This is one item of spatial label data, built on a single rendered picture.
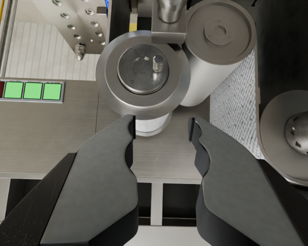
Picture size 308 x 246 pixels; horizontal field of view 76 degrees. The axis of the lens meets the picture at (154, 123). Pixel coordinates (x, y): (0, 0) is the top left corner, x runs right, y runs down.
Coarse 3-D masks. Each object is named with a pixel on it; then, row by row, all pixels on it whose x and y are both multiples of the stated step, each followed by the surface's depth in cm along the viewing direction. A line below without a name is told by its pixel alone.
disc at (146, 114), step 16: (128, 32) 32; (144, 32) 32; (112, 48) 31; (176, 48) 31; (96, 80) 30; (112, 96) 30; (176, 96) 30; (128, 112) 29; (144, 112) 30; (160, 112) 30
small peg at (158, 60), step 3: (156, 57) 26; (159, 57) 26; (162, 57) 26; (153, 60) 26; (156, 60) 26; (159, 60) 26; (162, 60) 26; (153, 63) 27; (156, 63) 26; (159, 63) 26; (162, 63) 26; (153, 66) 27; (156, 66) 27; (159, 66) 27; (162, 66) 27; (153, 69) 28; (156, 69) 27; (159, 69) 27; (156, 72) 28
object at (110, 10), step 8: (112, 0) 34; (120, 0) 41; (112, 8) 34; (120, 8) 42; (112, 16) 34; (120, 16) 42; (112, 24) 34; (120, 24) 42; (112, 32) 35; (120, 32) 43; (112, 40) 35
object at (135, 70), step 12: (132, 48) 29; (144, 48) 29; (156, 48) 29; (120, 60) 29; (132, 60) 29; (144, 60) 29; (120, 72) 28; (132, 72) 28; (144, 72) 28; (132, 84) 28; (144, 84) 28; (156, 84) 28
